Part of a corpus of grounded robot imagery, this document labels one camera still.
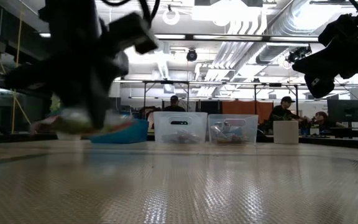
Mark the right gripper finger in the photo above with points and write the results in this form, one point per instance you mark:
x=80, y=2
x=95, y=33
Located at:
x=320, y=87
x=319, y=65

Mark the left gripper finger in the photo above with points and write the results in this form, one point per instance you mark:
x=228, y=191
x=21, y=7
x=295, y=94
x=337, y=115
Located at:
x=99, y=105
x=73, y=99

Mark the green orange granola bar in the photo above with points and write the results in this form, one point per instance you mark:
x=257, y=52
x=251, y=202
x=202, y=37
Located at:
x=242, y=138
x=70, y=123

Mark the orange blue granola bar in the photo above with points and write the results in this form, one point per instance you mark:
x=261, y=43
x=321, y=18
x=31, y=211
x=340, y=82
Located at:
x=228, y=127

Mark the person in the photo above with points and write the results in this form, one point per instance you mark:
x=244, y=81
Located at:
x=174, y=104
x=323, y=119
x=283, y=110

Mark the black computer monitor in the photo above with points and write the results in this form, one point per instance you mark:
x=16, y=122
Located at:
x=345, y=110

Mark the ceiling strip light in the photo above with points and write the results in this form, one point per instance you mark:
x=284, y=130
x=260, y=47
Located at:
x=172, y=36
x=45, y=35
x=228, y=37
x=294, y=39

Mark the blue plastic storage bin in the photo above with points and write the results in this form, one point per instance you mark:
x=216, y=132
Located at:
x=129, y=135

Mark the black office desk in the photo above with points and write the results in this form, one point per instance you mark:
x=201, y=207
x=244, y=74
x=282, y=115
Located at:
x=346, y=129

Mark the translucent plastic storage bin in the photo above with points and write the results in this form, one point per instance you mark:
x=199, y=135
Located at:
x=166, y=123
x=250, y=130

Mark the black ceiling-mounted camera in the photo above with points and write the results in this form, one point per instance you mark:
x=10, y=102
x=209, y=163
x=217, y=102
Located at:
x=192, y=55
x=297, y=53

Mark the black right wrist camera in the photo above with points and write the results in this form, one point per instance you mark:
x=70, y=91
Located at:
x=340, y=29

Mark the distant black rig frame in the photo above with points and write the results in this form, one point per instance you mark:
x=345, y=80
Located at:
x=166, y=81

